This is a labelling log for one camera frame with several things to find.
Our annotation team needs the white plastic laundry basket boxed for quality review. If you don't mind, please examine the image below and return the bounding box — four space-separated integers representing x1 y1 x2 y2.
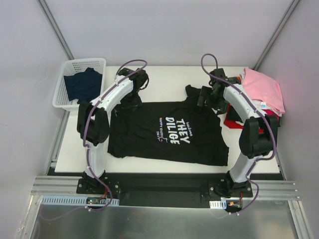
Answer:
52 58 106 112

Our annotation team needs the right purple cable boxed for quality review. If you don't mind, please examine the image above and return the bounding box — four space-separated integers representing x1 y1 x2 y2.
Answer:
200 53 277 217

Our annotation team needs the magenta t shirt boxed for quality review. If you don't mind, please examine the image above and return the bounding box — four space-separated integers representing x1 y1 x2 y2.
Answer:
264 109 280 120

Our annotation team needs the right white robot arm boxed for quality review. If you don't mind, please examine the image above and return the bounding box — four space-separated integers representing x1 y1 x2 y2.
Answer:
195 68 279 198

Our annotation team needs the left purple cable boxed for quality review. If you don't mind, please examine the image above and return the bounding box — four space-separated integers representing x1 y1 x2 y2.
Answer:
39 59 148 221

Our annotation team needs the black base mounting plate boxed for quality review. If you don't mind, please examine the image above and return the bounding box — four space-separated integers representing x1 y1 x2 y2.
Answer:
76 173 253 208

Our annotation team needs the aluminium frame rail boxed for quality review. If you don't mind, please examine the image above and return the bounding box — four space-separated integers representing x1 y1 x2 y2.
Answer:
31 176 301 201

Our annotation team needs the red t shirt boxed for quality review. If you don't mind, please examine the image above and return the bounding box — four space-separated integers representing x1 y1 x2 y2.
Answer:
223 104 265 134

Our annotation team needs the left white cable duct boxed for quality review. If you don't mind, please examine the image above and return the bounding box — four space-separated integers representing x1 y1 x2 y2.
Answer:
41 196 120 207

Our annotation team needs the pink t shirt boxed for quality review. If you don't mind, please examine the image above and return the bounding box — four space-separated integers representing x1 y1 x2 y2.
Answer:
239 67 286 116

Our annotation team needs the purple cable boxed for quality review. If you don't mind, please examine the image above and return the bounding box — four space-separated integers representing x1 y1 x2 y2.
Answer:
200 53 277 217
39 59 148 221

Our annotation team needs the right white cable duct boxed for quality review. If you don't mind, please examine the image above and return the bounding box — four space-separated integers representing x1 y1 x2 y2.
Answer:
209 200 227 210

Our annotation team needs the white cable duct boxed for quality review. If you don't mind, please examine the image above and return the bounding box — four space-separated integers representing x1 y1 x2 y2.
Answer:
41 196 120 207
209 200 227 210

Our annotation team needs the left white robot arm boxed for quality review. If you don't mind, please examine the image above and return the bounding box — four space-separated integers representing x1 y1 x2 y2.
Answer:
77 68 149 194

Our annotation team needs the navy blue t shirt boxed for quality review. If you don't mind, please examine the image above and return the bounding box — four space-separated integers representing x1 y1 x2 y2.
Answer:
63 68 103 104

